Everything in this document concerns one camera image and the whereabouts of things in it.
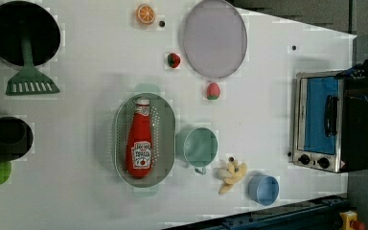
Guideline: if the red plush ketchup bottle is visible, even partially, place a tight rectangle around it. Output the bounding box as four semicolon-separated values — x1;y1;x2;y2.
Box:
126;97;152;178

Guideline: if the green oval strainer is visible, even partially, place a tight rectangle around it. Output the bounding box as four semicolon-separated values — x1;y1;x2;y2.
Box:
113;83;175;197

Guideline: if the teal green cup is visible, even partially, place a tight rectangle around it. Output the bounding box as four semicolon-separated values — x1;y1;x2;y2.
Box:
175;127;219;174

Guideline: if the pink toy strawberry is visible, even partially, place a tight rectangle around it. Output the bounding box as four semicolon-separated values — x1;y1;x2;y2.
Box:
206;82;220;100

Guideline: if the dark red toy strawberry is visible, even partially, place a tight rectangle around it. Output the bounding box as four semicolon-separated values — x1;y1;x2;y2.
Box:
168;53;181;68

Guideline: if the lavender round plate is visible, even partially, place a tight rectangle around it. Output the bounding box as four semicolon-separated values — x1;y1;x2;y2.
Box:
183;0;247;80

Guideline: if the orange slice toy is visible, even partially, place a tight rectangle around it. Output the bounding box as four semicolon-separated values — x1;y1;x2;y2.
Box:
135;4;155;25

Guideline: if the blue cup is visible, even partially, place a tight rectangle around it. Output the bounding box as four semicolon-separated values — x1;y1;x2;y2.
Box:
248;174;279;206

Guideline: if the silver toaster oven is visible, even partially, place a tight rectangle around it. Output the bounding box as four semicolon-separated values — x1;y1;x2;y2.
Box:
292;71;368;173

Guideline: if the green slotted spatula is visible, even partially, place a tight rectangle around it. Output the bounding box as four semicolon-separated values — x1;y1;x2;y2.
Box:
6;36;60;96

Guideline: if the black pot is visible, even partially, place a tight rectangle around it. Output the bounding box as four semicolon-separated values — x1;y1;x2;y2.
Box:
0;117;34;161

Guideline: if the green toy fruit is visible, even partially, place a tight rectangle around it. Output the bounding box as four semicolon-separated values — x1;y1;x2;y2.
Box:
0;161;12;185

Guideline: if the yellow red emergency button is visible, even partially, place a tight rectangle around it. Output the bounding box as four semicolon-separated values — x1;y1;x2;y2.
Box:
339;211;366;230

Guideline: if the black frying pan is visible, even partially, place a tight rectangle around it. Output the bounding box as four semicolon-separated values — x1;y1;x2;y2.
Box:
0;1;60;66

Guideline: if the blue metal rail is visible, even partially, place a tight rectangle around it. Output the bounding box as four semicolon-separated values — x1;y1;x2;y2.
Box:
163;195;350;230

